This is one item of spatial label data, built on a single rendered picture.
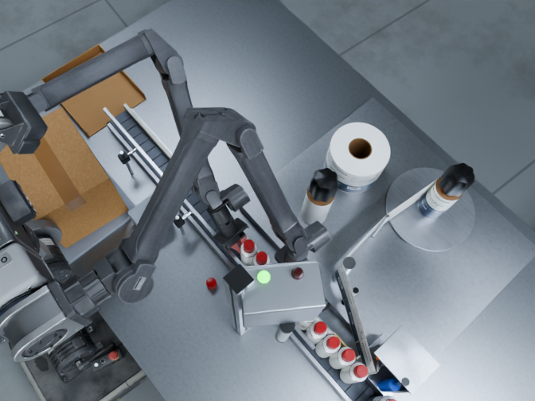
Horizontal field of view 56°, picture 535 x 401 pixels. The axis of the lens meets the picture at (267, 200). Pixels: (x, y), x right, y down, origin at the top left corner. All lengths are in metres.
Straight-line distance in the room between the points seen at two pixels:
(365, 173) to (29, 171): 1.03
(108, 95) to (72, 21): 1.47
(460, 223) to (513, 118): 1.55
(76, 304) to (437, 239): 1.18
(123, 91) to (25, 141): 1.11
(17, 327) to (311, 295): 0.57
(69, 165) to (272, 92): 0.83
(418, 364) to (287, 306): 0.50
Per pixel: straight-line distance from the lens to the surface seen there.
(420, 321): 1.72
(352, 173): 1.65
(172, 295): 1.71
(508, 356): 1.86
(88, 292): 1.07
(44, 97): 1.32
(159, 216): 1.03
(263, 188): 1.13
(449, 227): 1.82
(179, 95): 1.38
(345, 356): 1.43
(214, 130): 0.97
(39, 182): 1.61
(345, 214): 1.75
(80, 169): 1.59
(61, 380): 2.38
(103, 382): 2.33
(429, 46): 3.40
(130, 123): 1.91
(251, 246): 1.46
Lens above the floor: 2.49
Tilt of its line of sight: 68 degrees down
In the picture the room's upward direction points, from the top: 6 degrees clockwise
